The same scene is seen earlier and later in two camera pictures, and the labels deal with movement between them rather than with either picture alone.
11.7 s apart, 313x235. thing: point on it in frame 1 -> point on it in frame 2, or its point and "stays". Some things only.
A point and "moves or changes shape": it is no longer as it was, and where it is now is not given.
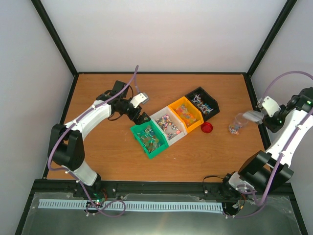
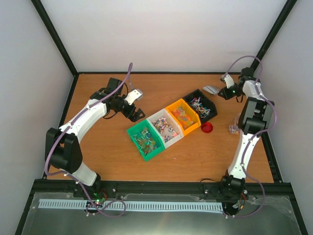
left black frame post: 46,20 stays
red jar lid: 206,127 stays
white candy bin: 171,128 moves or changes shape
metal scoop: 254,115 moves or changes shape
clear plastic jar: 237,124 stays
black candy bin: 207,104 moves or changes shape
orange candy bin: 190,116 moves or changes shape
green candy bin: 150,138 moves or changes shape
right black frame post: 281,18 stays
